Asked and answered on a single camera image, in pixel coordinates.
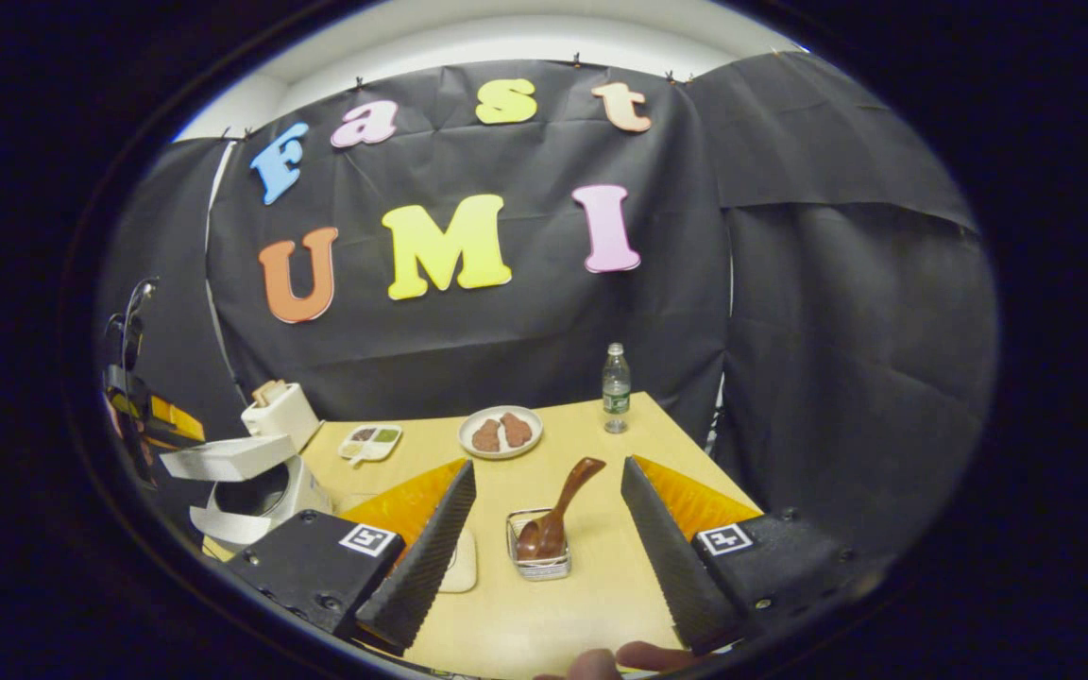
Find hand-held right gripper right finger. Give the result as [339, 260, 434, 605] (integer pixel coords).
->
[620, 455, 891, 655]

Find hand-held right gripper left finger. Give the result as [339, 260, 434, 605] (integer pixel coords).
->
[223, 459, 479, 657]

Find clear plastic rice container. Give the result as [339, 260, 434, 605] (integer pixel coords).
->
[437, 527, 480, 595]

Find square metal chopstick holder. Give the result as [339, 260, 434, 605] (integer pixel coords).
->
[506, 508, 572, 583]

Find brown wooden spoon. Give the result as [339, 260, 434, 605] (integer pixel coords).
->
[516, 457, 607, 562]

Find white rice cooker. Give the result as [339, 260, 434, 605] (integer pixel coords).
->
[159, 433, 336, 550]

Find white toaster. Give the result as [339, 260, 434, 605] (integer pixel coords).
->
[241, 382, 324, 453]

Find white divided sauce dish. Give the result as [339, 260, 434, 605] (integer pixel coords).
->
[338, 423, 405, 465]

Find white round plate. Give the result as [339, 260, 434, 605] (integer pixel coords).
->
[457, 405, 545, 462]

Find clear plastic water bottle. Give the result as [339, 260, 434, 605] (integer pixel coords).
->
[602, 343, 633, 435]

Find black backdrop cloth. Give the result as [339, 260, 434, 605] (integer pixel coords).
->
[95, 52, 998, 558]

